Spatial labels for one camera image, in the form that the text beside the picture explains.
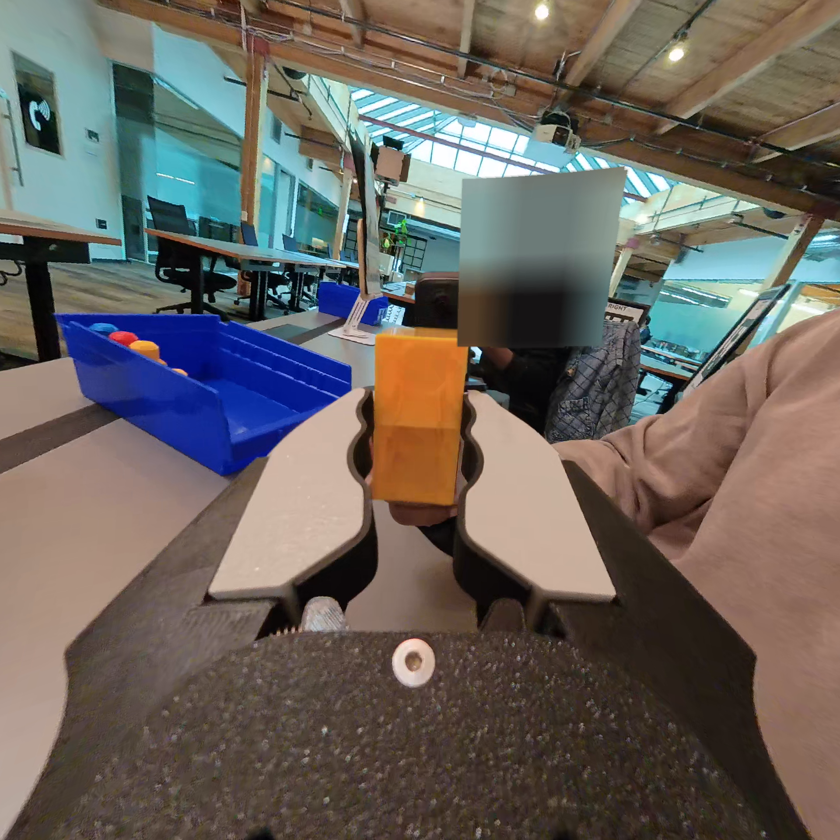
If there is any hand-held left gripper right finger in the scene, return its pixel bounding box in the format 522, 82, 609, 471
453, 389, 619, 624

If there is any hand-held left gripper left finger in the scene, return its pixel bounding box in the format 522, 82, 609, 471
205, 386, 382, 624

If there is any blue plastic bin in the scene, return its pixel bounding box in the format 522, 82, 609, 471
56, 313, 353, 475
318, 282, 389, 327

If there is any person's right forearm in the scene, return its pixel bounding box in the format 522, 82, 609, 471
554, 311, 840, 565

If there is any person's right hand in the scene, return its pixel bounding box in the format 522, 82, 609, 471
390, 502, 455, 530

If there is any black office chair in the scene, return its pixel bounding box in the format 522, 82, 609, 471
146, 196, 237, 316
239, 220, 290, 309

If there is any long wooden desk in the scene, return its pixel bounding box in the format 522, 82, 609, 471
144, 228, 361, 316

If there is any ceiling-mounted projector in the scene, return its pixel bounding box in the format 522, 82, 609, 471
532, 110, 584, 151

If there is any wooden pillar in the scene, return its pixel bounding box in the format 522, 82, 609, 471
239, 39, 269, 227

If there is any black framed sign board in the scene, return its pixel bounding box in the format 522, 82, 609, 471
682, 283, 793, 395

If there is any white door with phone sign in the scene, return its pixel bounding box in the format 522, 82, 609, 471
0, 39, 119, 260

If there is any wooden desk with black legs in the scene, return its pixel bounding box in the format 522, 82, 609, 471
0, 210, 122, 362

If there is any black pole with camera box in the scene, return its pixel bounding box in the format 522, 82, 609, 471
350, 128, 413, 299

